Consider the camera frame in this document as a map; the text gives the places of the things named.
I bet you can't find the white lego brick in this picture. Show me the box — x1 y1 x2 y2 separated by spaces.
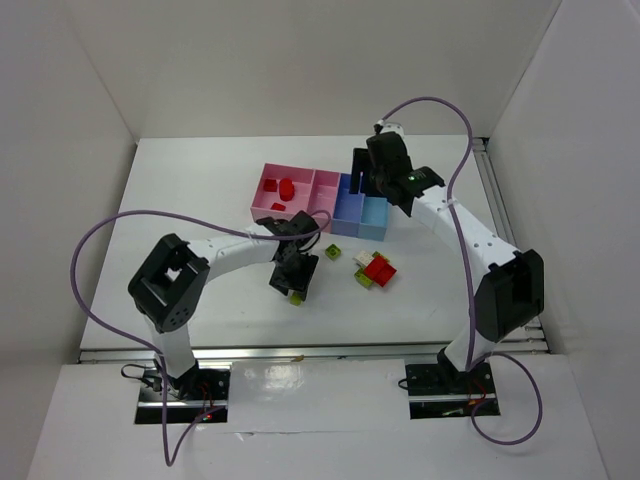
353 250 374 268

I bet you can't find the green lego brick with studs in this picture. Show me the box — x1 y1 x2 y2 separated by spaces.
325 244 342 261

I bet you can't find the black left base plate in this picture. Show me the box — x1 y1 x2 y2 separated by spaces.
134 367 231 425

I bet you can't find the dark blue container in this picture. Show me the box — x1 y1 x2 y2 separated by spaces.
331 173 365 237

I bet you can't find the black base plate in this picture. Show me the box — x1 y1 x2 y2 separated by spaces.
398 362 500 420
134 367 231 425

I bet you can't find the small red lego brick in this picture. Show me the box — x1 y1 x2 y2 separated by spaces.
263 178 278 192

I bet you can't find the large red lego brick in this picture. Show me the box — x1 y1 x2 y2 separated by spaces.
363 255 397 288

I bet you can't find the small pink container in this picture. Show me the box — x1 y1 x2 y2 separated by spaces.
306 169 340 232

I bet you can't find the aluminium front rail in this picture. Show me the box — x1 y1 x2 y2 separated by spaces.
77 340 549 365

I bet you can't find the aluminium side rail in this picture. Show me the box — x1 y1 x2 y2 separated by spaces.
461 137 548 352

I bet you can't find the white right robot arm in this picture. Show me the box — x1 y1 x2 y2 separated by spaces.
349 131 544 379

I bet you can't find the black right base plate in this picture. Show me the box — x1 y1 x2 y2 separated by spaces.
398 362 500 420

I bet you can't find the green lego plate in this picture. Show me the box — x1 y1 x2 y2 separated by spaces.
354 268 373 289

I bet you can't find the light blue container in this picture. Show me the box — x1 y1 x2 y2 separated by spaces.
358 197 389 241

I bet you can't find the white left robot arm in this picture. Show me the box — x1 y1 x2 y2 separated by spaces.
128 211 320 399

